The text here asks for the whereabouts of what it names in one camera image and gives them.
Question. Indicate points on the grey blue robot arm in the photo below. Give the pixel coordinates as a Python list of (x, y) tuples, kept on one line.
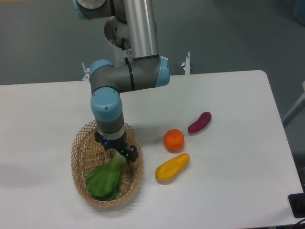
[(130, 27)]

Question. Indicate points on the orange mandarin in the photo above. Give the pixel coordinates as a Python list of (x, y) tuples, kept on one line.
[(174, 140)]

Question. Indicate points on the green bok choy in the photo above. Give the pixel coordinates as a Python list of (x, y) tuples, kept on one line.
[(104, 182)]

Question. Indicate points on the purple sweet potato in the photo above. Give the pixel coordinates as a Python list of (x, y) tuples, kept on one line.
[(202, 122)]

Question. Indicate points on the black device at table edge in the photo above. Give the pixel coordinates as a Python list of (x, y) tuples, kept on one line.
[(297, 203)]

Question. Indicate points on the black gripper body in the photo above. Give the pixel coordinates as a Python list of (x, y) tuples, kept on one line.
[(118, 143)]

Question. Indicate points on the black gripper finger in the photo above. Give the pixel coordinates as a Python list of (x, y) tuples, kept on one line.
[(100, 139), (129, 152)]

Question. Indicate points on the woven wicker basket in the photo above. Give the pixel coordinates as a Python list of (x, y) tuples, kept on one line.
[(87, 155)]

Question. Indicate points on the yellow pepper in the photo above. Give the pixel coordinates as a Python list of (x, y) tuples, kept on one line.
[(171, 168)]

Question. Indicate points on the white frame at right edge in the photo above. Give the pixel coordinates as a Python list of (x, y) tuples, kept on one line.
[(295, 109)]

